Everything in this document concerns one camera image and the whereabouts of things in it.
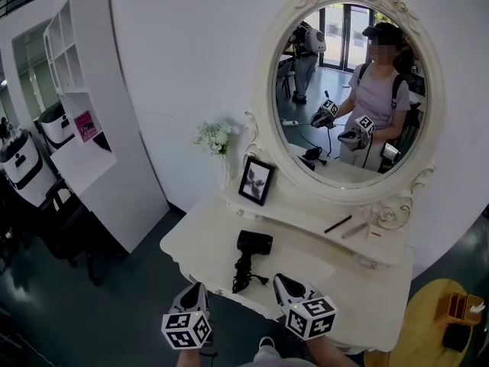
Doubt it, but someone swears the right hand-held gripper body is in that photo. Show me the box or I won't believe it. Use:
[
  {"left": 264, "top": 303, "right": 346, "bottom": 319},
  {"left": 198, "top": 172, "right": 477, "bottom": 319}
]
[{"left": 281, "top": 290, "right": 339, "bottom": 340}]

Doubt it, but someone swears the black cosmetic pencil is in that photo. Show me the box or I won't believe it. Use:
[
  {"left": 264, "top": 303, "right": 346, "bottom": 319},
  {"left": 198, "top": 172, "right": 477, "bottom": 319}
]
[{"left": 323, "top": 215, "right": 353, "bottom": 235}]

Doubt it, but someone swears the white oval ornate mirror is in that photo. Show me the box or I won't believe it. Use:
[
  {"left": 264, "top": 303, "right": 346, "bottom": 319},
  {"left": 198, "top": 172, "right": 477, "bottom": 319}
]
[{"left": 243, "top": 0, "right": 447, "bottom": 229}]

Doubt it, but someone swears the large white black machine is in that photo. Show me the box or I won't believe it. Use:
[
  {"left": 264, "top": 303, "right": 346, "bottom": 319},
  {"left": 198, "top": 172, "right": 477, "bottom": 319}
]
[{"left": 0, "top": 129, "right": 59, "bottom": 209}]

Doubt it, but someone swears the black picture frame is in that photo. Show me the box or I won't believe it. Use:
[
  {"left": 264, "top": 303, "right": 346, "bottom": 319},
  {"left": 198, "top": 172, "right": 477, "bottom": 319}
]
[{"left": 238, "top": 155, "right": 277, "bottom": 207}]

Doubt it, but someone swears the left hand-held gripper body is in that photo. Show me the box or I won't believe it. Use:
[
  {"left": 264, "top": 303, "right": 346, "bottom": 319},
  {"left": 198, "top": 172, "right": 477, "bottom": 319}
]
[{"left": 160, "top": 299, "right": 213, "bottom": 351}]

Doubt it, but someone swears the white dressing table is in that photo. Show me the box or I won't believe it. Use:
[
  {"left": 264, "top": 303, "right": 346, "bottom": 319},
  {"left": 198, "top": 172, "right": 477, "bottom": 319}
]
[{"left": 159, "top": 187, "right": 416, "bottom": 353}]

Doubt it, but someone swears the orange wooden holder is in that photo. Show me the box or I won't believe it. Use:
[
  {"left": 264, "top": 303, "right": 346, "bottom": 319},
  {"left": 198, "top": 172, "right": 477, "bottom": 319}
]
[{"left": 434, "top": 291, "right": 486, "bottom": 326}]

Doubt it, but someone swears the pink sign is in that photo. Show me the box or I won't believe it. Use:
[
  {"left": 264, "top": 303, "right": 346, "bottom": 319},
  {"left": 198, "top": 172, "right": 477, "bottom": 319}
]
[{"left": 73, "top": 109, "right": 104, "bottom": 144}]

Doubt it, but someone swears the black chair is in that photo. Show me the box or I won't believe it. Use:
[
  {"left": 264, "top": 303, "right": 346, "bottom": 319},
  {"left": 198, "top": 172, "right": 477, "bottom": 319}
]
[{"left": 37, "top": 177, "right": 129, "bottom": 287}]

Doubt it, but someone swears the silver cosmetic tube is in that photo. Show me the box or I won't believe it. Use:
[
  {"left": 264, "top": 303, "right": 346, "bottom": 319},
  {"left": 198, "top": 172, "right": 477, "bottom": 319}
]
[{"left": 340, "top": 221, "right": 370, "bottom": 241}]

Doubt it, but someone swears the white shelf unit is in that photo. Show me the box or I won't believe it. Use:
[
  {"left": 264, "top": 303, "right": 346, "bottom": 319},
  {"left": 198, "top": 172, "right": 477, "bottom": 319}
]
[{"left": 43, "top": 0, "right": 171, "bottom": 255}]

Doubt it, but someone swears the person's right forearm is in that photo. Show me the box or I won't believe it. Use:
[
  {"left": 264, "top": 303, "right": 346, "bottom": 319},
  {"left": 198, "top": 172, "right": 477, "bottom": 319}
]
[{"left": 304, "top": 333, "right": 362, "bottom": 367}]

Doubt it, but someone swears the white flower bouquet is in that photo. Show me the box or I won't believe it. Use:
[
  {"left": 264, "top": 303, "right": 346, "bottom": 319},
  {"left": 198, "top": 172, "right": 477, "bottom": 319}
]
[{"left": 192, "top": 119, "right": 241, "bottom": 191}]

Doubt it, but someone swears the small white black machine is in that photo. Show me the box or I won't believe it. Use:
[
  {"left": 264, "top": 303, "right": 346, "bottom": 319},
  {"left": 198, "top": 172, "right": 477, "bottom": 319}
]
[{"left": 35, "top": 100, "right": 76, "bottom": 155}]

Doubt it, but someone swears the yellow round side table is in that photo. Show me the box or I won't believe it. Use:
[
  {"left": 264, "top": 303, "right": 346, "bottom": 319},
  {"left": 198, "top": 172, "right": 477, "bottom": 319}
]
[{"left": 362, "top": 278, "right": 489, "bottom": 367}]

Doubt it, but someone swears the black hair dryer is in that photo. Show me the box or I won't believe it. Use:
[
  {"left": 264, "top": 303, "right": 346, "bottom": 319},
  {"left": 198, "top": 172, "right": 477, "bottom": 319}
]
[{"left": 231, "top": 229, "right": 274, "bottom": 295}]

